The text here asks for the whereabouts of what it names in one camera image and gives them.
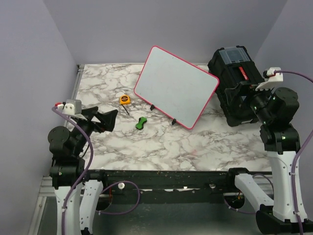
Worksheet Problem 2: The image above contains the aluminium side rail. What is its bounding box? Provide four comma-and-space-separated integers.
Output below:
52, 65, 85, 127

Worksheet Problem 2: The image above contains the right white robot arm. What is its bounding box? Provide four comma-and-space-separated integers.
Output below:
224, 82, 313, 235

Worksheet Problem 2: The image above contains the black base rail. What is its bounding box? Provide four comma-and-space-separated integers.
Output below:
50, 167, 272, 205

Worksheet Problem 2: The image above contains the pink framed whiteboard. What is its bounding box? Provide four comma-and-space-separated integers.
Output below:
134, 46, 220, 129

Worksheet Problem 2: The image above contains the black plastic toolbox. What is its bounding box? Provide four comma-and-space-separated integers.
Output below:
208, 46, 264, 127

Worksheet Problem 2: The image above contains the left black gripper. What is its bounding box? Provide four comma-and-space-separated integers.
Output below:
73, 106, 118, 155

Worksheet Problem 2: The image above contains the yellow tape measure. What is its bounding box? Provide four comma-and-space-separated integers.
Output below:
119, 94, 131, 115

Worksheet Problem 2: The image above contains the wire whiteboard stand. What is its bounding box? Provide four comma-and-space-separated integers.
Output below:
150, 104, 177, 125

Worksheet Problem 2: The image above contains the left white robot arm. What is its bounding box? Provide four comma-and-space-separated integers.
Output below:
47, 104, 118, 235

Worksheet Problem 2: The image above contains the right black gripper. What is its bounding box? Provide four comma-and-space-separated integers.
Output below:
225, 80, 275, 122

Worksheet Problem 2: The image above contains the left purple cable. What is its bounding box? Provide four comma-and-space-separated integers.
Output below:
51, 104, 141, 235

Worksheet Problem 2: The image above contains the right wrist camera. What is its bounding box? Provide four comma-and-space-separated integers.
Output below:
255, 67, 284, 91

